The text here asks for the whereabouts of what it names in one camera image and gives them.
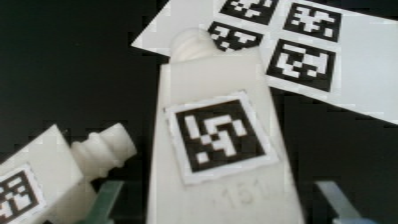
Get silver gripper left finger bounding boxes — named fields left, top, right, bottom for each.
left=87, top=181, right=125, bottom=224

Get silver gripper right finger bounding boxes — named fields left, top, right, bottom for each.
left=315, top=181, right=379, bottom=224

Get white stool leg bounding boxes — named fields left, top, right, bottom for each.
left=148, top=29, right=306, bottom=224
left=0, top=123, right=137, bottom=224

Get paper sheet with markers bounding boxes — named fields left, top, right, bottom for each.
left=132, top=0, right=398, bottom=125

